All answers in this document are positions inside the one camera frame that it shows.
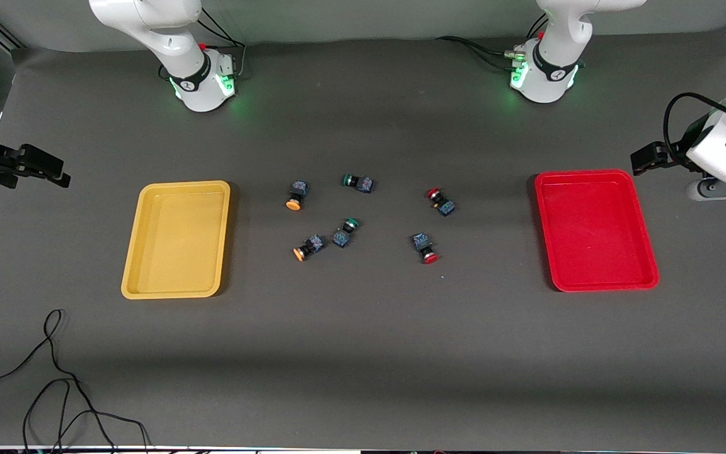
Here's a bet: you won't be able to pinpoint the red plastic tray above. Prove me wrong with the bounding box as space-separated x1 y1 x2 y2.
534 169 660 293

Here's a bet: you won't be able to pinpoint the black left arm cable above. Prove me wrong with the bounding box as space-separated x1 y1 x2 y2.
662 92 726 166

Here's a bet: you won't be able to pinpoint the black left base cables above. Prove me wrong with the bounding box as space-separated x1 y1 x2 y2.
434 11 553 71

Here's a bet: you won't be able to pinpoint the orange push button switch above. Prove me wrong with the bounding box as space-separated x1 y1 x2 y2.
285 180 311 211
292 234 326 262

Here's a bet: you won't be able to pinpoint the black right base cables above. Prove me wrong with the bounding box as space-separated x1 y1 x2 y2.
194 5 248 81

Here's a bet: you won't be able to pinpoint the thin black loose cable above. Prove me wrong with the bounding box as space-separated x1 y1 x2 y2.
0 309 149 454

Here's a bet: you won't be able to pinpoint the yellow plastic tray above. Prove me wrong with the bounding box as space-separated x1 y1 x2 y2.
121 180 231 300

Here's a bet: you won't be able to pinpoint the black base cables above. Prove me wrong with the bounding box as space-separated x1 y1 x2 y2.
434 11 553 71
194 5 248 81

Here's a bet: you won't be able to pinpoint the red push button switch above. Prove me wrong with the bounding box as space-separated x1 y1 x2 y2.
411 233 439 265
425 187 456 218

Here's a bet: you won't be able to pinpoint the green push button switch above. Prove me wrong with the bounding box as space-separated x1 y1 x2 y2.
342 173 374 194
331 218 361 248

